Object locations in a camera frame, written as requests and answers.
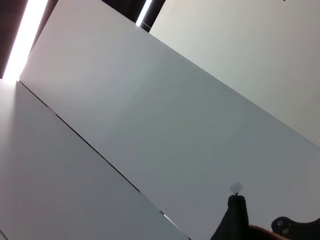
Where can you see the long ceiling light strip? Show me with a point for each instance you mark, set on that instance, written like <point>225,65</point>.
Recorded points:
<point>25,37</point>

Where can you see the small grey wall sticker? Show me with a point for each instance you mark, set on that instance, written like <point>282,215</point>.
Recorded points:
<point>236,187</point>

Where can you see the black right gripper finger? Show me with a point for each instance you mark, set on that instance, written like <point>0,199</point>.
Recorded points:
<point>281,225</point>

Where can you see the short ceiling light strip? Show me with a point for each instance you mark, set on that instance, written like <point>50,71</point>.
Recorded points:
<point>143,12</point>

